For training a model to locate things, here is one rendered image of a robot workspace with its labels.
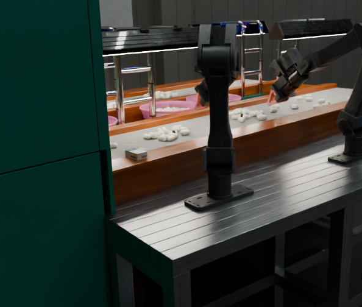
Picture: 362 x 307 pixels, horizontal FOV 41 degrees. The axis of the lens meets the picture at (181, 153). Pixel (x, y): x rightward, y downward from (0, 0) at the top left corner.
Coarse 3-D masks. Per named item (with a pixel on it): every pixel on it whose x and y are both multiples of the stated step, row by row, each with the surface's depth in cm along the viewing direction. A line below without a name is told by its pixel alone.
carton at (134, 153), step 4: (128, 152) 138; (132, 152) 137; (136, 152) 137; (140, 152) 136; (144, 152) 137; (128, 156) 139; (132, 156) 137; (136, 156) 136; (140, 156) 136; (144, 156) 137
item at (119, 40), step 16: (112, 32) 156; (128, 32) 160; (160, 32) 169; (176, 32) 173; (192, 32) 178; (112, 48) 154; (128, 48) 158; (144, 48) 162; (160, 48) 167; (176, 48) 171
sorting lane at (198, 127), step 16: (304, 96) 246; (320, 96) 244; (336, 96) 243; (288, 112) 208; (160, 128) 186; (192, 128) 184; (208, 128) 184; (128, 144) 164; (144, 144) 163; (160, 144) 162
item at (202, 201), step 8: (208, 176) 129; (216, 176) 127; (224, 176) 127; (208, 184) 130; (216, 184) 127; (224, 184) 127; (208, 192) 130; (216, 192) 128; (224, 192) 128; (232, 192) 130; (240, 192) 133; (248, 192) 133; (184, 200) 128; (192, 200) 128; (200, 200) 128; (208, 200) 128; (216, 200) 128; (224, 200) 128; (232, 200) 130; (200, 208) 123; (208, 208) 125
